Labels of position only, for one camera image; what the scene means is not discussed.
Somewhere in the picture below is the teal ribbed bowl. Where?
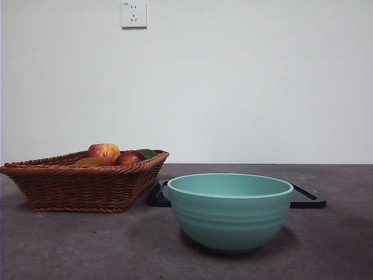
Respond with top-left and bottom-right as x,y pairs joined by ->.
167,172 -> 294,253

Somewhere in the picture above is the green fruit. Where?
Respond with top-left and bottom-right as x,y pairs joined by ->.
136,148 -> 157,160

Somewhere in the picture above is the dark red apple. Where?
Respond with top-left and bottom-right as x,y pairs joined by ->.
114,150 -> 146,166

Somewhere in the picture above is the red yellow apple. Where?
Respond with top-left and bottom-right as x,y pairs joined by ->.
87,142 -> 121,166

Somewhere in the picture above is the brown wicker basket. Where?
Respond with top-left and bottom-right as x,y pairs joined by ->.
0,149 -> 170,213

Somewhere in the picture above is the dark rectangular tray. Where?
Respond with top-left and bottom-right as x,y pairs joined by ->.
145,180 -> 327,209

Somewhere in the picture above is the white wall socket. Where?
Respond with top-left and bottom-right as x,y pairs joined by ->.
121,0 -> 147,29

